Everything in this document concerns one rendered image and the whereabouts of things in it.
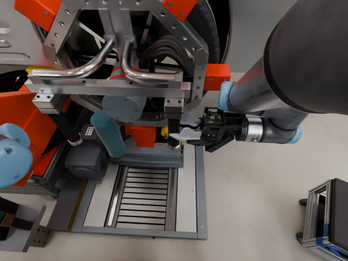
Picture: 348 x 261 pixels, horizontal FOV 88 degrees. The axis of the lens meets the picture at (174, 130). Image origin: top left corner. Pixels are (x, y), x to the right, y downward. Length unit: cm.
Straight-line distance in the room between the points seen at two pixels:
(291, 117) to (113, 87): 44
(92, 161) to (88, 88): 61
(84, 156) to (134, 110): 57
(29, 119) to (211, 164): 114
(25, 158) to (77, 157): 73
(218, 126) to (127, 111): 29
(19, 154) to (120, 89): 24
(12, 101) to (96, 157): 43
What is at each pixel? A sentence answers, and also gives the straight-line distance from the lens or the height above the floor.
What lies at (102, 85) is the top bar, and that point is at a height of 98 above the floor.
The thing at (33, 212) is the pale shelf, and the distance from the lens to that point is 103.
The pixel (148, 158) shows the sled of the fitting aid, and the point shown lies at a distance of 129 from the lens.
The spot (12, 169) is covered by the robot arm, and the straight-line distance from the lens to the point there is 39.
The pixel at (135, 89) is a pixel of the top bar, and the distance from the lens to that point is 47.
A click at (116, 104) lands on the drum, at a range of 60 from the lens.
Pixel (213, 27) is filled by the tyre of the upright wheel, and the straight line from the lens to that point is 69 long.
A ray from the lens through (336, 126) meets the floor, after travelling 218.
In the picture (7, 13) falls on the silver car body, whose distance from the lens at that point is 106.
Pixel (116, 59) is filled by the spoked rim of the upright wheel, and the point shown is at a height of 87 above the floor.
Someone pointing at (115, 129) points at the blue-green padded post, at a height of 68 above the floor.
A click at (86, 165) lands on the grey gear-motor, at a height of 40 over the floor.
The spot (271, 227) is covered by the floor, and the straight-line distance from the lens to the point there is 143.
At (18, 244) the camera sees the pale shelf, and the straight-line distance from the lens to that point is 102.
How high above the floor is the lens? 127
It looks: 53 degrees down
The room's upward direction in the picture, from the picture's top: straight up
